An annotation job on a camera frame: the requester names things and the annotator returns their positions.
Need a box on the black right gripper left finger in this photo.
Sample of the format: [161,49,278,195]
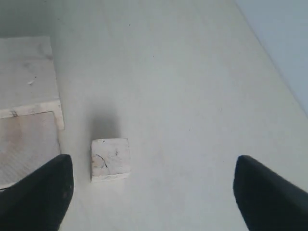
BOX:
[0,154,74,231]

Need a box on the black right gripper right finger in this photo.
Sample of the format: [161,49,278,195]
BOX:
[233,155,308,231]

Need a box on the smallest wooden cube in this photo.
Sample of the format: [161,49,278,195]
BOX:
[91,138,131,182]

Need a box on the largest wooden cube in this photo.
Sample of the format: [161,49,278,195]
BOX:
[0,36,64,189]

